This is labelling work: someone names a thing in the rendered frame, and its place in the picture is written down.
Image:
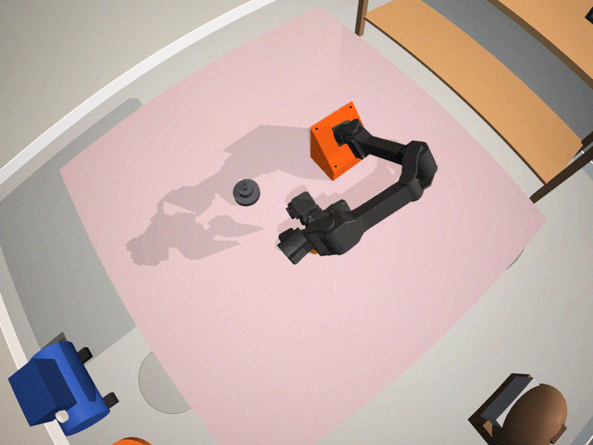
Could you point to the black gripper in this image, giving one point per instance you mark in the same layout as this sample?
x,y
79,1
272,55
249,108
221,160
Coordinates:
x,y
341,205

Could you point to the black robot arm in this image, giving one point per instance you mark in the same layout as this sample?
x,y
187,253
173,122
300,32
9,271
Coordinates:
x,y
332,232

